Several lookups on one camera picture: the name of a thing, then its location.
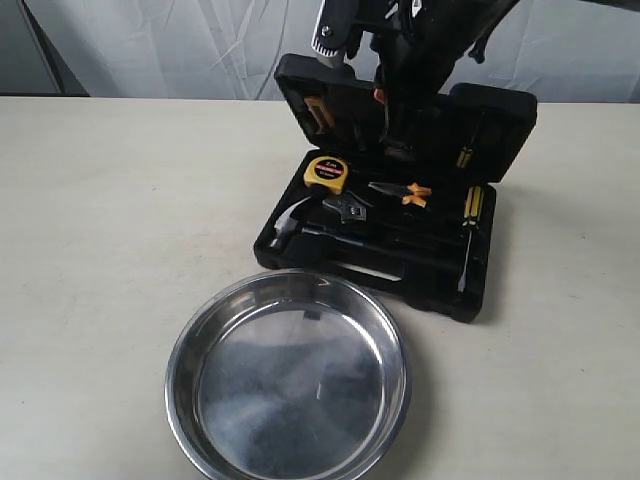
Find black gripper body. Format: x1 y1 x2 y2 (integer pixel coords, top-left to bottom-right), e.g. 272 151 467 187
356 1 480 149

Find adjustable wrench black handle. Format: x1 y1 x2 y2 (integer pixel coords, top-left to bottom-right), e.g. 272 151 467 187
322 192 370 231

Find black plastic tool case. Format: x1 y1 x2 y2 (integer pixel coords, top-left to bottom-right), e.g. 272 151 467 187
253 54 538 323

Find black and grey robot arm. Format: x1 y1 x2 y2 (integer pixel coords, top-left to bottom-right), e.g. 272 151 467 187
349 1 517 149

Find yellow utility knife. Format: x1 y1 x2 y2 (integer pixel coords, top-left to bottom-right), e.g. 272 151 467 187
303 96 335 135

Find yellow tape measure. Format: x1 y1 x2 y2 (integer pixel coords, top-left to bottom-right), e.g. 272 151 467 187
303 155 349 195

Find small yellow black screwdriver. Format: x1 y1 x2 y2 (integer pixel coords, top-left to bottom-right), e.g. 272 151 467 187
456 110 486 169

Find large yellow black screwdriver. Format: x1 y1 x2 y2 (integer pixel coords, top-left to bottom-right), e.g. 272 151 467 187
457 186 484 293

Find round stainless steel tray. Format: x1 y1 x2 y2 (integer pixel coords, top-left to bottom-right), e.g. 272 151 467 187
164 270 412 479

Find white backdrop curtain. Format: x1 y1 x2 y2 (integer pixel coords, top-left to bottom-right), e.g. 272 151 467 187
1 1 639 103

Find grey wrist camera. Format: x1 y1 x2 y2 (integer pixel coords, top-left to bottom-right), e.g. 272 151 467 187
311 0 362 70

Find orange handled pliers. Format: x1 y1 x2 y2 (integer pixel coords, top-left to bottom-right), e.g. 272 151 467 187
368 182 432 208

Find claw hammer black handle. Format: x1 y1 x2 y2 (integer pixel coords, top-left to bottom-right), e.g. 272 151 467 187
269 197 454 264

